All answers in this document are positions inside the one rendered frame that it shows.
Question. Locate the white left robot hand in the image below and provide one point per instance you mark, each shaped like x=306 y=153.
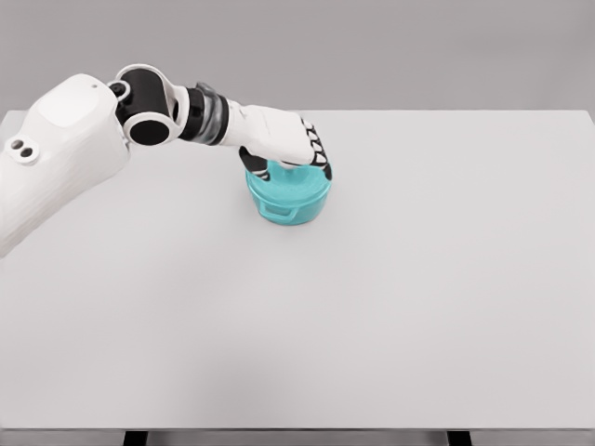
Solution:
x=283 y=137

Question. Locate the teal pot lid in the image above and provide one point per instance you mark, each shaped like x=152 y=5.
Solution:
x=297 y=183

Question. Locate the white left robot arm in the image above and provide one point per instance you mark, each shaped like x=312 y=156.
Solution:
x=70 y=153

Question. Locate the teal pot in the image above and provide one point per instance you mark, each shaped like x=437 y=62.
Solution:
x=290 y=211

